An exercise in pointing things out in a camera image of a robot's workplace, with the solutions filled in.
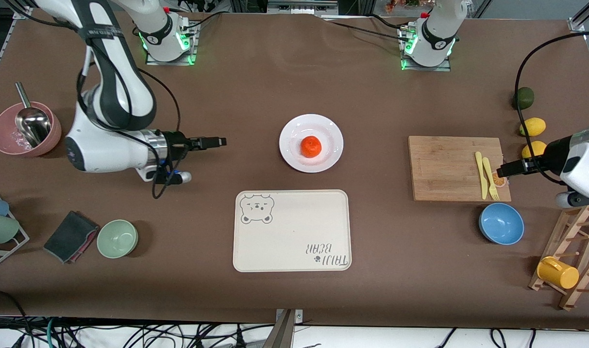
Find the black right base cable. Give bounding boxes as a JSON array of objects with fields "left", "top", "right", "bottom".
[{"left": 178, "top": 11, "right": 225, "bottom": 37}]

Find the wooden cutting board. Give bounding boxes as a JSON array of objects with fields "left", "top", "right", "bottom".
[{"left": 408, "top": 136, "right": 512, "bottom": 202}]

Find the dark grey folded cloth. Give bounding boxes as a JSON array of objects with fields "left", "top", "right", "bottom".
[{"left": 43, "top": 210, "right": 100, "bottom": 264}]

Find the white round plate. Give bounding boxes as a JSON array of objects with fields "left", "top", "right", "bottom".
[{"left": 279, "top": 114, "right": 344, "bottom": 174}]

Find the aluminium frame profile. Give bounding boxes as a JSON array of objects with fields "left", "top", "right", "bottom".
[{"left": 568, "top": 0, "right": 589, "bottom": 33}]

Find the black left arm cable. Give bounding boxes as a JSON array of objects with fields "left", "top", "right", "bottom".
[{"left": 515, "top": 31, "right": 589, "bottom": 185}]

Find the blue bowl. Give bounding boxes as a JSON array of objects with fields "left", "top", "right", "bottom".
[{"left": 478, "top": 203, "right": 525, "bottom": 246}]

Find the black left base cable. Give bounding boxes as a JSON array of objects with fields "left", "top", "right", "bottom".
[{"left": 321, "top": 18, "right": 413, "bottom": 43}]

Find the metal scoop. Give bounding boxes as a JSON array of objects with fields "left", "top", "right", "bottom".
[{"left": 15, "top": 82, "right": 52, "bottom": 148}]

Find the yellow lemon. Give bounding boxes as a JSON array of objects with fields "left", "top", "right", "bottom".
[
  {"left": 519, "top": 117, "right": 546, "bottom": 137},
  {"left": 521, "top": 141, "right": 547, "bottom": 160}
]

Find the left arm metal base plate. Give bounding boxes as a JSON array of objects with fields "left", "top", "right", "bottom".
[{"left": 401, "top": 27, "right": 452, "bottom": 72}]

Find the pale green bowl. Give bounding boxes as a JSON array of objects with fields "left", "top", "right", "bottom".
[{"left": 97, "top": 219, "right": 139, "bottom": 259}]

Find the black base cable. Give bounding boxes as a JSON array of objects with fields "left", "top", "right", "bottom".
[
  {"left": 178, "top": 11, "right": 225, "bottom": 37},
  {"left": 321, "top": 18, "right": 413, "bottom": 43}
]

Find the yellow mug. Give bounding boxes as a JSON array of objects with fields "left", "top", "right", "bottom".
[{"left": 537, "top": 256, "right": 580, "bottom": 290}]

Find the yellow plastic fork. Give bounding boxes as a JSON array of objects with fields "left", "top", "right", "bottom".
[{"left": 482, "top": 157, "right": 500, "bottom": 201}]

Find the cream bear print tray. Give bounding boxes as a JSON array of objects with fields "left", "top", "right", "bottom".
[{"left": 233, "top": 189, "right": 352, "bottom": 273}]

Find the grey power strip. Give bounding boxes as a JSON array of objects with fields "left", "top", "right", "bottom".
[{"left": 268, "top": 0, "right": 339, "bottom": 14}]

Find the orange fruit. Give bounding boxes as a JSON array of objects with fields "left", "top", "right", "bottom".
[{"left": 300, "top": 136, "right": 323, "bottom": 158}]

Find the green avocado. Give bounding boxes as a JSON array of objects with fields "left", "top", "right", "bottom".
[{"left": 512, "top": 87, "right": 535, "bottom": 111}]

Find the metal table edge bracket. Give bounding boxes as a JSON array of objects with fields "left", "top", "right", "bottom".
[{"left": 263, "top": 308, "right": 303, "bottom": 348}]

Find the pink bowl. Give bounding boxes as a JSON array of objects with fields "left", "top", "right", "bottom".
[{"left": 0, "top": 101, "right": 62, "bottom": 157}]

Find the wooden mug rack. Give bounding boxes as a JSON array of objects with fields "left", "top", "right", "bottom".
[{"left": 528, "top": 204, "right": 589, "bottom": 311}]

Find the teal cable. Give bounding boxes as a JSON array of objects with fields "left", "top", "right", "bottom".
[{"left": 45, "top": 317, "right": 59, "bottom": 348}]

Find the white wire cup rack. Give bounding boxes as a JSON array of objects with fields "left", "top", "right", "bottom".
[{"left": 0, "top": 191, "right": 30, "bottom": 269}]

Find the yellow plastic knife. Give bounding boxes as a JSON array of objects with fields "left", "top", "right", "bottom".
[{"left": 475, "top": 152, "right": 489, "bottom": 200}]

